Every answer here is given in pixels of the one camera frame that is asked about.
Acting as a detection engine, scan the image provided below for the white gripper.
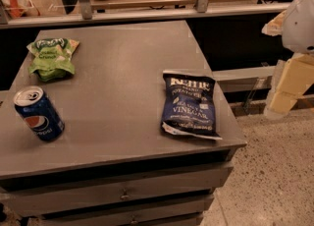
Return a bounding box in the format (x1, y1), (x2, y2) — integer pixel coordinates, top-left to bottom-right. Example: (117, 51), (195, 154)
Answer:
(262, 0), (314, 119)

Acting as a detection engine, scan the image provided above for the orange white bag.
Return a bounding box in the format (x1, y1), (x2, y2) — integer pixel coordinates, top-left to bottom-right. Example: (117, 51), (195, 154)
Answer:
(1, 0), (31, 18)

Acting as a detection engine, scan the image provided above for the top drawer with knob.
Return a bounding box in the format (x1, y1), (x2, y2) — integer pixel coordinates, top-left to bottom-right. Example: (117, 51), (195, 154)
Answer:
(1, 162), (233, 216)

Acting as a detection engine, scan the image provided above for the blue kettle chip bag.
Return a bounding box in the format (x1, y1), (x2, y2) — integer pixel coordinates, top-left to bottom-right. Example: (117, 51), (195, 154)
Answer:
(161, 71), (221, 140)

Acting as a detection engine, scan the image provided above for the grey drawer cabinet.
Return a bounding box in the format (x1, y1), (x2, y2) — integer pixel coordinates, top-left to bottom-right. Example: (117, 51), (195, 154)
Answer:
(0, 22), (245, 226)

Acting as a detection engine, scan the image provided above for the blue pepsi can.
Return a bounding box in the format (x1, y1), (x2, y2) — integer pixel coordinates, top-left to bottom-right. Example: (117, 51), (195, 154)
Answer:
(13, 85), (65, 141)

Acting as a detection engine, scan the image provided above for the green rice chip bag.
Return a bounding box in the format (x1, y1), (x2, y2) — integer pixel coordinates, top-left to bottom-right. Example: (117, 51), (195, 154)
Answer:
(26, 37), (79, 82)

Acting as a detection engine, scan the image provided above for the wooden background counter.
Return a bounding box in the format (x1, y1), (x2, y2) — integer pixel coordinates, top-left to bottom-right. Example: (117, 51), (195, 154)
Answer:
(0, 0), (289, 29)

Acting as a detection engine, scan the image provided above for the grey metal floor rail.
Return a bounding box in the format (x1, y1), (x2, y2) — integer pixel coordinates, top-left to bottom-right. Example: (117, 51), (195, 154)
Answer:
(213, 66), (275, 92)

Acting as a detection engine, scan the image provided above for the drawer with knob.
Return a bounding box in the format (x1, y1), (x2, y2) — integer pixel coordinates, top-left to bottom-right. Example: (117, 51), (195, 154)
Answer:
(40, 195), (214, 226)
(1, 162), (233, 216)

